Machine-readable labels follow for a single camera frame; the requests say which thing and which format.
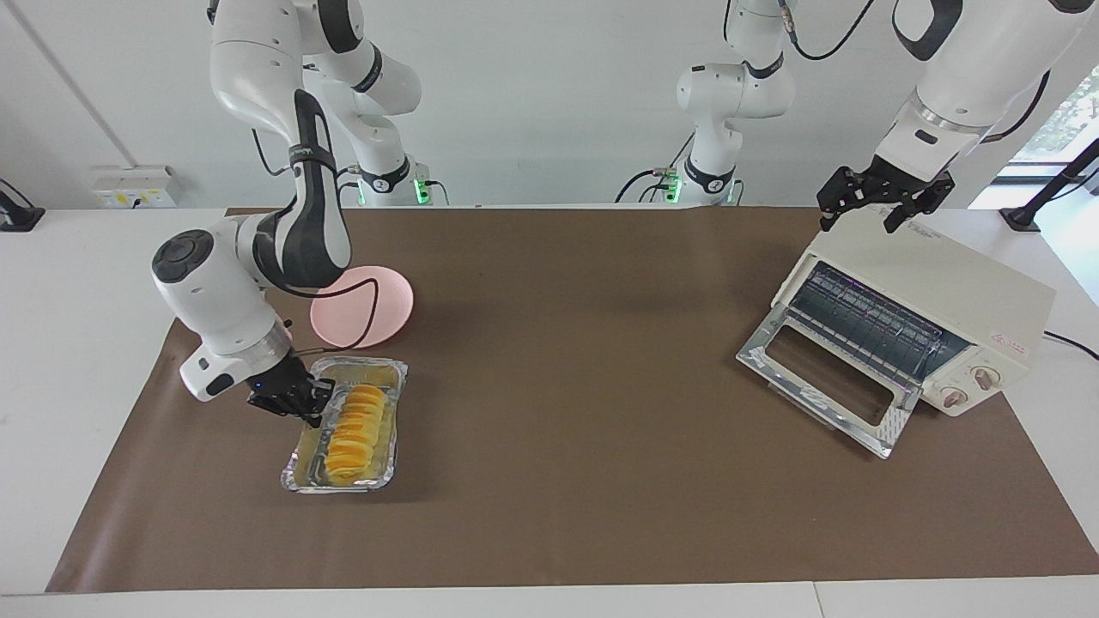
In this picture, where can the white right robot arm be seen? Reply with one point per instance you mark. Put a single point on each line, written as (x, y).
(215, 292)

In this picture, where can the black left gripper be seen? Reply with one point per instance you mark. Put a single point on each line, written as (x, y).
(897, 184)

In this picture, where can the white wall power socket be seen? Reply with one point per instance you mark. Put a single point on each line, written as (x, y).
(137, 184)

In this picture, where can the aluminium foil tray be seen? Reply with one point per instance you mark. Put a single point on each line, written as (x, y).
(300, 468)

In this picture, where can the window with green view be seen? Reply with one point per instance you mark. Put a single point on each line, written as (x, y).
(1077, 112)

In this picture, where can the pink round plate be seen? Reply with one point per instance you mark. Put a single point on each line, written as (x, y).
(395, 305)

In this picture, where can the beige oven knob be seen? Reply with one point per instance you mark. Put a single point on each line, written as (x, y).
(953, 396)
(986, 378)

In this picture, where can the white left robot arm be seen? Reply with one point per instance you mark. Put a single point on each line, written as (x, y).
(970, 77)

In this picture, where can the black desk clamp mount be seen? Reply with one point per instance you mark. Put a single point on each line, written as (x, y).
(17, 219)

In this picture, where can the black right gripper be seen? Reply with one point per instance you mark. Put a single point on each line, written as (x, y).
(283, 388)

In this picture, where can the sliced yellow bread loaf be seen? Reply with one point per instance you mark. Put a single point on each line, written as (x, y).
(354, 433)

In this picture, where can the brown table mat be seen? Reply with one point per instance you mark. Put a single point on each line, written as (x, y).
(558, 429)

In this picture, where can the white toaster oven body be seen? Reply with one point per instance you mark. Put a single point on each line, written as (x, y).
(962, 275)

